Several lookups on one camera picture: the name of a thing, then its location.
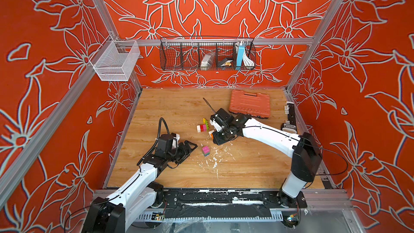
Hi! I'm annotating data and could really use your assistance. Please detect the silver packet in basket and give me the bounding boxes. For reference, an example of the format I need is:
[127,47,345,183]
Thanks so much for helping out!
[200,53,215,71]

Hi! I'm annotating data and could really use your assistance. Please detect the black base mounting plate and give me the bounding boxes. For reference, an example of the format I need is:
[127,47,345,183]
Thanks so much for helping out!
[134,187,308,220]

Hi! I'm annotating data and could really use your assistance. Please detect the orange plastic tool case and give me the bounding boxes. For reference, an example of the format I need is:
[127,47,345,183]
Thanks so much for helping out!
[229,90,271,119]

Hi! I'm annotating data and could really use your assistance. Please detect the clear plastic wall bin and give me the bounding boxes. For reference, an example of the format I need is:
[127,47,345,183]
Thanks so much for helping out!
[91,41,141,82]

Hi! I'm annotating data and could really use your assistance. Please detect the white cable in basket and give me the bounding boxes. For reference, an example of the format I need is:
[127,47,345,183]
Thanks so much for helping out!
[242,50,256,69]

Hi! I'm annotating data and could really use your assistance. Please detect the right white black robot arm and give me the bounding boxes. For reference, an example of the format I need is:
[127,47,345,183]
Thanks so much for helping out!
[209,109,322,208]

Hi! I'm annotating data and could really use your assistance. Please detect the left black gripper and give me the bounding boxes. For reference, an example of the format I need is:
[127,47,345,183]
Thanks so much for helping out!
[165,140,197,164]

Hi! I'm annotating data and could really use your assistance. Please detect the black handheld scraper tool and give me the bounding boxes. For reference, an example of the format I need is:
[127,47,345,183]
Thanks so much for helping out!
[281,101,298,134]

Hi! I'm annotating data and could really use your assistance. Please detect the light blue box in basket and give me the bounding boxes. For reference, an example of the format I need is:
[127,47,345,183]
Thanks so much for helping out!
[235,44,245,70]

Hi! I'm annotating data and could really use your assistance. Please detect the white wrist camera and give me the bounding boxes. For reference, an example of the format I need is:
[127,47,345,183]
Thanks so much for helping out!
[209,119,222,132]
[170,133,180,150]

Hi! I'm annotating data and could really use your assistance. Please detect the magenta lego brick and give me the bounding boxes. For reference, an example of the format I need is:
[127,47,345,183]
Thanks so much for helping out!
[202,146,210,154]

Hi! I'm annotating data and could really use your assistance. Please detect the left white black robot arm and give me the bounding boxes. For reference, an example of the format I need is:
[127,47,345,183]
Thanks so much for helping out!
[81,118,198,233]

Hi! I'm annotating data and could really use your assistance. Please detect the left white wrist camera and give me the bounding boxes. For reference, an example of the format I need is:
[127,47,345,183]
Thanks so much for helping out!
[170,133,180,150]

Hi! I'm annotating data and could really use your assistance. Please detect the black wire wall basket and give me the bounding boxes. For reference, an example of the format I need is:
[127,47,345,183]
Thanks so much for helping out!
[160,36,257,71]

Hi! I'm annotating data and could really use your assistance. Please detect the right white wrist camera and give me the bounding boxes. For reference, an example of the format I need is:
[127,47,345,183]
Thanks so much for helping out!
[209,119,222,132]

